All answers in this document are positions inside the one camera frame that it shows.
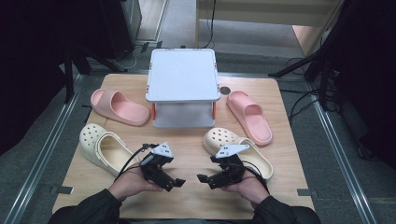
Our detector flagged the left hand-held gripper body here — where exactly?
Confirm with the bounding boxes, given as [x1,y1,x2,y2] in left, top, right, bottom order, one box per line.
[138,142,176,185]

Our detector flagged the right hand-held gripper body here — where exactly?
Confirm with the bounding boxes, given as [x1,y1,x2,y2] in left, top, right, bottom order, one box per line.
[210,144,250,188]

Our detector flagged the cream perforated clog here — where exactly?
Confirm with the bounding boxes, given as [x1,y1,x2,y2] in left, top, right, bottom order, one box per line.
[78,122,141,177]
[202,126,275,181]

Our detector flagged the pink slide slipper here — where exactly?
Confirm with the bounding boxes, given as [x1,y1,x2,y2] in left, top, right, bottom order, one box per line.
[90,88,151,127]
[226,91,274,147]

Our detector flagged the white two-tier shoe rack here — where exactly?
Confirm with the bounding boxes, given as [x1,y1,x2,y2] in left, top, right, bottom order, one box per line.
[145,48,221,129]

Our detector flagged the person's right hand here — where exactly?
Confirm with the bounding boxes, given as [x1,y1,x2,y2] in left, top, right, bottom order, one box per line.
[221,177,270,209]

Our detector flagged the person's left hand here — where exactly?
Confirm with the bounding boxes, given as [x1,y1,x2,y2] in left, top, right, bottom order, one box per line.
[107,170,163,202]

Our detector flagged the grey tape strip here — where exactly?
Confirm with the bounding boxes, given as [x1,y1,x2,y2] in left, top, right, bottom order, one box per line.
[297,188,319,198]
[49,185,75,195]

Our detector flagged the black tripod stand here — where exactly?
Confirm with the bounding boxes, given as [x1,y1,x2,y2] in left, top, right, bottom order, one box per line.
[268,46,339,111]

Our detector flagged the dark equipment cabinet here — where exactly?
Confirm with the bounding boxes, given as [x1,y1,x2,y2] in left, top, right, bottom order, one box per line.
[102,0,143,60]

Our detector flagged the light wooden cabinet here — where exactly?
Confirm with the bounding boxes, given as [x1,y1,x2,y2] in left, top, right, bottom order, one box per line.
[195,0,344,57]

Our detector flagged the left hand-held gripper cable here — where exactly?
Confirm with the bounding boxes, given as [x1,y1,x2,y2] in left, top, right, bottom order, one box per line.
[114,143,160,183]

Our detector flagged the hand-held gripper cable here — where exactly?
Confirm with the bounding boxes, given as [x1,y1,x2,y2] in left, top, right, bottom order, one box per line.
[242,160,271,195]
[114,143,160,183]

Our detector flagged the right hand-held gripper cable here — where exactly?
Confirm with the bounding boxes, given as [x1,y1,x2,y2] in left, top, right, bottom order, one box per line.
[242,160,271,195]

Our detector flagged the black floor cables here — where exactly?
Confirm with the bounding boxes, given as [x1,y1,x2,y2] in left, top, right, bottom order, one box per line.
[288,88,340,125]

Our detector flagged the metal floor rail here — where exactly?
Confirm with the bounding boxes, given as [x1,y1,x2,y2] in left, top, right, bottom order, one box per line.
[306,82,379,224]
[3,74,87,224]

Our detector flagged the white floor cable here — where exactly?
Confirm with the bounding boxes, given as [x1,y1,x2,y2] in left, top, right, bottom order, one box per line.
[113,46,138,71]

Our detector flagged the black hanging cable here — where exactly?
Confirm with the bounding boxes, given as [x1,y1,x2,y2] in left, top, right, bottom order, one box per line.
[199,0,218,49]

